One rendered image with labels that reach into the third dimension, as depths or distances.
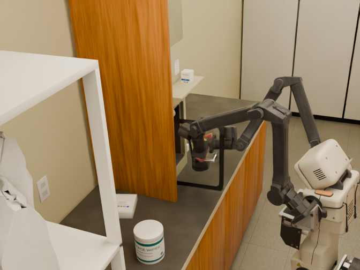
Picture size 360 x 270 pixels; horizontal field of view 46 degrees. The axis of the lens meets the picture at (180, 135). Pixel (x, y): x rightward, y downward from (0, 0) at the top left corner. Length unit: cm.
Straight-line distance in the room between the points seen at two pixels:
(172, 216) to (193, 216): 11
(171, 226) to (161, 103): 61
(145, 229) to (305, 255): 77
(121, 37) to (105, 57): 14
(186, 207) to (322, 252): 69
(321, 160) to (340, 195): 17
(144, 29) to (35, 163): 79
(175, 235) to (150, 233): 24
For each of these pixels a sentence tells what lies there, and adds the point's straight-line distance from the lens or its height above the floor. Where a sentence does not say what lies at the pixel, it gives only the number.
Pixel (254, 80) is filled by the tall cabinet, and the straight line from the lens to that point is 533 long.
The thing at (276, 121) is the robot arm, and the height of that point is 159.
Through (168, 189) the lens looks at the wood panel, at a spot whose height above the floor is 101.
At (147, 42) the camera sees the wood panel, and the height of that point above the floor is 180.
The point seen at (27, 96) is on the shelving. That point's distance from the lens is 98.
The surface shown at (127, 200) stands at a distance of 229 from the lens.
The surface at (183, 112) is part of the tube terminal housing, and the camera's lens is 245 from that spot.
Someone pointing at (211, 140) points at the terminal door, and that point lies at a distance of 215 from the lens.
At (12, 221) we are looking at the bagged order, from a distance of 106.
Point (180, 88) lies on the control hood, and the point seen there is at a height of 151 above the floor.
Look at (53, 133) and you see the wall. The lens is 215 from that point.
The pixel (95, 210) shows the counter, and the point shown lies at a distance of 232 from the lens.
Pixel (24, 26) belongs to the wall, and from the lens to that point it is 195.
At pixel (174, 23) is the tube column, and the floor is 182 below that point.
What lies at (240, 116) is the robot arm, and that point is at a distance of 178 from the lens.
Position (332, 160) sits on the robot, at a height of 135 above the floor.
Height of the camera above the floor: 232
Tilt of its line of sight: 28 degrees down
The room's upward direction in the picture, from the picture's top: 2 degrees counter-clockwise
